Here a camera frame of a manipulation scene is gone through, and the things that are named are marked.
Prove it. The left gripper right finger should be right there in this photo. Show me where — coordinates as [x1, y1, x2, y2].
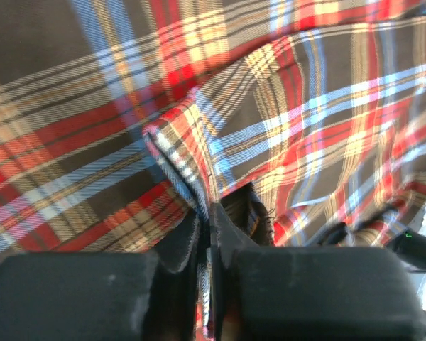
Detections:
[209, 204, 426, 340]

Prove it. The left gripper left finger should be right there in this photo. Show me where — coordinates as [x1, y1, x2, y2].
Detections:
[0, 210, 207, 340]

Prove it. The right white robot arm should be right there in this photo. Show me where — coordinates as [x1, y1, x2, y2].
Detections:
[386, 229, 426, 274]

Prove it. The plaid flannel shirt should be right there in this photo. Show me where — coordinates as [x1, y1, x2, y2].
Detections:
[0, 1, 426, 340]

